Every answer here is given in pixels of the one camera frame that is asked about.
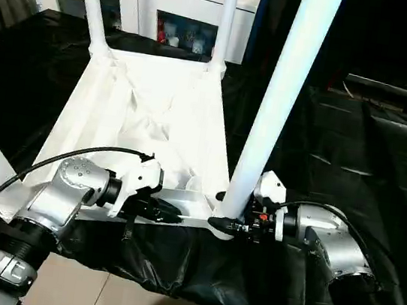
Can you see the white plastic table top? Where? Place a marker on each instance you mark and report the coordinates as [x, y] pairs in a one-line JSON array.
[[137, 113]]

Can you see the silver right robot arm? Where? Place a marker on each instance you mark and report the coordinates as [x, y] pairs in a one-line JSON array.
[[344, 256]]

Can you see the black plastic mat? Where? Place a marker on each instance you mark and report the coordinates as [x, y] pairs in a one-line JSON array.
[[360, 144]]

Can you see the small white jar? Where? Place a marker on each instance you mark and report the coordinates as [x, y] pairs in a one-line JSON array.
[[173, 40]]

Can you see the red box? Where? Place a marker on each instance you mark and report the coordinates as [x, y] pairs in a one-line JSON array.
[[162, 33]]

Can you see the black horizontal bar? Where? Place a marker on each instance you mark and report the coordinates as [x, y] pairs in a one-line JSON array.
[[398, 86]]

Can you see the blue vertical panel edge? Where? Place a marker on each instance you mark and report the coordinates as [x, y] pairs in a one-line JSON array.
[[259, 16]]

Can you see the dark furniture with brass label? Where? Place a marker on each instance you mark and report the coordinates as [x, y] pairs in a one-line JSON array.
[[394, 35]]

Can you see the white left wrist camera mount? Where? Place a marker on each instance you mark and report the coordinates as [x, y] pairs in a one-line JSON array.
[[139, 177]]

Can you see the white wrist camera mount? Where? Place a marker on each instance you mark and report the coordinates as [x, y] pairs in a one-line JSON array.
[[272, 187], [139, 177]]

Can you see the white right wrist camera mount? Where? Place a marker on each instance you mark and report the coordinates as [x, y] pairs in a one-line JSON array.
[[272, 187]]

